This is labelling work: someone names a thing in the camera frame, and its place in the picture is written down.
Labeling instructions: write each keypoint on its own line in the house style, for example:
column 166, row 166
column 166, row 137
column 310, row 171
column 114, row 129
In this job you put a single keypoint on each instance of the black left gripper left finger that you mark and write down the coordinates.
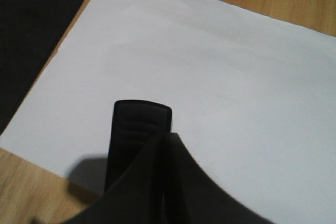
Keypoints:
column 136, row 196

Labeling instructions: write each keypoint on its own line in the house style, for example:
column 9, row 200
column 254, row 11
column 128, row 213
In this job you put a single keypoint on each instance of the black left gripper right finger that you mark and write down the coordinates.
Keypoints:
column 191, row 196

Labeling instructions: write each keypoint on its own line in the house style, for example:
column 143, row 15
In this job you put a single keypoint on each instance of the black stapler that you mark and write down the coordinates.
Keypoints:
column 133, row 123

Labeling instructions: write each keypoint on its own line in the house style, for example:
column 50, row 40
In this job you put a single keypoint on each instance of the white paper stack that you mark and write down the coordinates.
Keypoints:
column 253, row 98

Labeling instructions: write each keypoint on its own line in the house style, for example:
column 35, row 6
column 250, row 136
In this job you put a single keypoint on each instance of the wooden desk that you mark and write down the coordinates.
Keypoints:
column 32, row 193

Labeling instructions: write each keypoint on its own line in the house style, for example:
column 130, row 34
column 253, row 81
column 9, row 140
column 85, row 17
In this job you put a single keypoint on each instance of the black monitor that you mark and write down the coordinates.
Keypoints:
column 30, row 31

